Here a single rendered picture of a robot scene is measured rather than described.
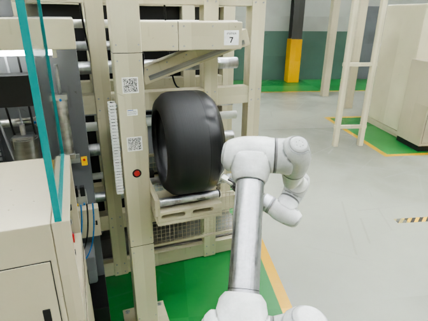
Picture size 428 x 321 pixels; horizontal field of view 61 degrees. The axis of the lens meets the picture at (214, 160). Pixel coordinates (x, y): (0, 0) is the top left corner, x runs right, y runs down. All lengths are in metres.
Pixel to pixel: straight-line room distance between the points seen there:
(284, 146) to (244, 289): 0.49
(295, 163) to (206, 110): 0.65
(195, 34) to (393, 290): 2.22
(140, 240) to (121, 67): 0.94
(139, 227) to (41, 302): 0.89
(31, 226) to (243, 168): 0.68
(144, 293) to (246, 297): 1.24
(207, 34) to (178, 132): 0.65
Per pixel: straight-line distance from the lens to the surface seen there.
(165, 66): 2.19
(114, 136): 1.83
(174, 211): 1.93
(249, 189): 1.24
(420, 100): 6.00
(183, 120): 1.72
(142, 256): 2.16
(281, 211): 1.81
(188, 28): 2.07
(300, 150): 1.26
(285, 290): 2.79
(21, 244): 1.17
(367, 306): 2.84
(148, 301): 2.37
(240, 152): 1.28
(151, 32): 2.02
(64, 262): 1.20
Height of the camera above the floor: 1.82
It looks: 22 degrees down
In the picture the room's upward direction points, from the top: 1 degrees clockwise
